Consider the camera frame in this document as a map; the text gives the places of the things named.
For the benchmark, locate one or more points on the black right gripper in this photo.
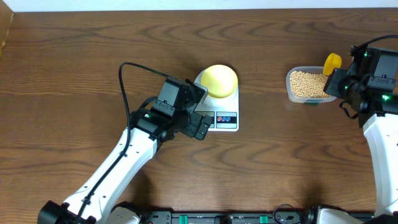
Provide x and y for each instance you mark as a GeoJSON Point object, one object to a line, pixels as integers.
{"type": "Point", "coordinates": [331, 86]}

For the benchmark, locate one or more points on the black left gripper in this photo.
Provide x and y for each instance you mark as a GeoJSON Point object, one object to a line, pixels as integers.
{"type": "Point", "coordinates": [191, 130]}

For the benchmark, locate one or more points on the yellow plastic measuring scoop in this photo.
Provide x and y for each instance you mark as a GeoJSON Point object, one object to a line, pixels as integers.
{"type": "Point", "coordinates": [332, 62]}

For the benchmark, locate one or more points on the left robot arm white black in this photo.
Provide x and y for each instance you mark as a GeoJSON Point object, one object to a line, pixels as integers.
{"type": "Point", "coordinates": [155, 122]}

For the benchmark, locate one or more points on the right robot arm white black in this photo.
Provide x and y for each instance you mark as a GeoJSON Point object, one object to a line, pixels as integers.
{"type": "Point", "coordinates": [368, 87]}

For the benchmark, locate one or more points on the pale yellow bowl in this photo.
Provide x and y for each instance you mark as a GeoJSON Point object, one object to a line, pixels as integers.
{"type": "Point", "coordinates": [220, 80]}

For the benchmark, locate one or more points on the clear plastic container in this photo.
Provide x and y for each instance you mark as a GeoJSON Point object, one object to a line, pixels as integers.
{"type": "Point", "coordinates": [295, 99]}

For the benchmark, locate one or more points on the soybeans pile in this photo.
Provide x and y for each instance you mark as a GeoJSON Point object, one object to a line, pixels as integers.
{"type": "Point", "coordinates": [308, 85]}

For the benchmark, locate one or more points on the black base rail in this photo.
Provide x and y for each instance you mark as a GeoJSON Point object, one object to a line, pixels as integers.
{"type": "Point", "coordinates": [285, 213]}

